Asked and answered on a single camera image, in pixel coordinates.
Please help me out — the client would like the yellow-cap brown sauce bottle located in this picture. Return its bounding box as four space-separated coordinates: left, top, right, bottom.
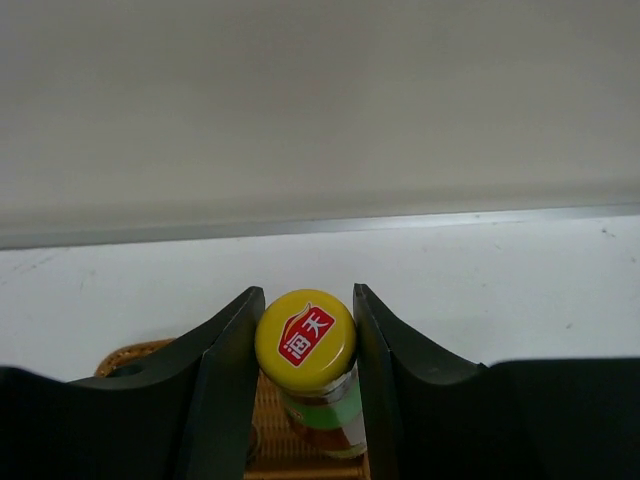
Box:
254 289 367 459

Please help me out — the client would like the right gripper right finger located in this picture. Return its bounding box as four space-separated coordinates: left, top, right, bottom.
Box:
353 284 639 479

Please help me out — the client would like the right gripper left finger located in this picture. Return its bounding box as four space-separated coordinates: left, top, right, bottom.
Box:
1 287 265 479

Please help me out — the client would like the brown wicker divided basket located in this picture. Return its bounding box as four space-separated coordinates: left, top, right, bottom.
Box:
92 338 374 480

